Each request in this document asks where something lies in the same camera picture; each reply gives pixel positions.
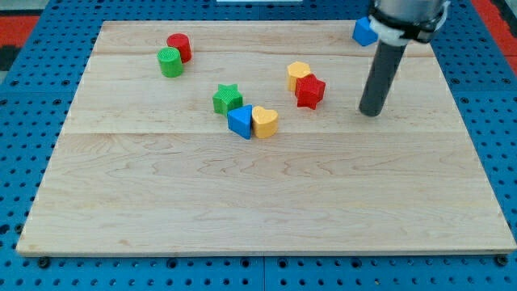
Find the red star block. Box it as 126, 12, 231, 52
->
295, 74, 326, 110

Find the blue triangle block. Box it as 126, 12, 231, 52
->
227, 104, 253, 140

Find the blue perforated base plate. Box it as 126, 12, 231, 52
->
1, 0, 516, 290

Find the wooden board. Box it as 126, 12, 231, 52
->
17, 21, 516, 257

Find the red cylinder block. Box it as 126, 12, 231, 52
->
166, 33, 192, 63

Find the yellow heart block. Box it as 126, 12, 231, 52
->
252, 106, 279, 138

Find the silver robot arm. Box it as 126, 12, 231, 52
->
359, 0, 450, 116

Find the green cylinder block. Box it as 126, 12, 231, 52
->
157, 47, 183, 78

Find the blue cube block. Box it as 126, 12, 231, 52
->
352, 17, 378, 47

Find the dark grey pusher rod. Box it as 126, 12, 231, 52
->
359, 41, 406, 117

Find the green star block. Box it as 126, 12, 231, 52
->
212, 84, 243, 117

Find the yellow hexagon block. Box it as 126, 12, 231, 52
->
286, 61, 311, 91

